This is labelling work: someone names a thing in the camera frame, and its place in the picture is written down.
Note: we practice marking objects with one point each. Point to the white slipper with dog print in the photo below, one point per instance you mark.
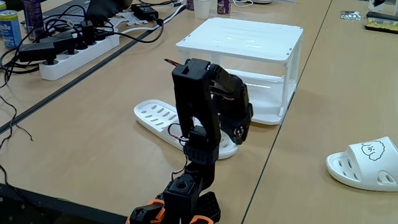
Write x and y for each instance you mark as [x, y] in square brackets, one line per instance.
[155, 115]
[367, 174]

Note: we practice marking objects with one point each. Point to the white two-tier shoe rack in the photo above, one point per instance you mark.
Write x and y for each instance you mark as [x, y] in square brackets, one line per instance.
[248, 37]

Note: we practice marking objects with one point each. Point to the white paper cup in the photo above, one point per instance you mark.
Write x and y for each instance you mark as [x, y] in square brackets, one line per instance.
[202, 8]

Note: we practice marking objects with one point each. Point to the black power supply brick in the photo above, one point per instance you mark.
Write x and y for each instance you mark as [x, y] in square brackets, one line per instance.
[144, 11]

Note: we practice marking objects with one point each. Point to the silver foil wrapper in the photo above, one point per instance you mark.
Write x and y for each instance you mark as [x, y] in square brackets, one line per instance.
[350, 15]

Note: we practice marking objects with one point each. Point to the black laptop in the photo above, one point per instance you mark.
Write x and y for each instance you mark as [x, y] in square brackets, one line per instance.
[105, 9]

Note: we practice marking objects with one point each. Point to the black yellow box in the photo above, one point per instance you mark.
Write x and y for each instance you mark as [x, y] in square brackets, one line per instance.
[382, 23]

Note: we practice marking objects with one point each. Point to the white power strip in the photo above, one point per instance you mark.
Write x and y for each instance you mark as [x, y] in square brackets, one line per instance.
[77, 57]

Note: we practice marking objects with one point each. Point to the black power plug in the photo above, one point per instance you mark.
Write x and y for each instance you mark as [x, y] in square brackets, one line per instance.
[88, 31]

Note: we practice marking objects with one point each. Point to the white box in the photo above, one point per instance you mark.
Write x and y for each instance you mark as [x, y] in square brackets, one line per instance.
[384, 4]

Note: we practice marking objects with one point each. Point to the black power adapter brick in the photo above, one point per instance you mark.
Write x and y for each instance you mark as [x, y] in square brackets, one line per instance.
[60, 40]

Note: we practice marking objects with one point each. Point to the black plug adapter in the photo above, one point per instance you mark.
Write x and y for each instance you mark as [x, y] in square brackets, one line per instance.
[37, 51]

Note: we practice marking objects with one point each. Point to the tall purple drink can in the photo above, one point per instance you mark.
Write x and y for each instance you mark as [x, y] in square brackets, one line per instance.
[33, 18]

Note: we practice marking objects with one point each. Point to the blue white drink can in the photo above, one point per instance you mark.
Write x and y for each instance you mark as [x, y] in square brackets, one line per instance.
[9, 29]

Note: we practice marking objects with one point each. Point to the white printed bracket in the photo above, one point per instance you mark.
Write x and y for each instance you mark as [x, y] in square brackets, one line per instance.
[114, 22]
[134, 19]

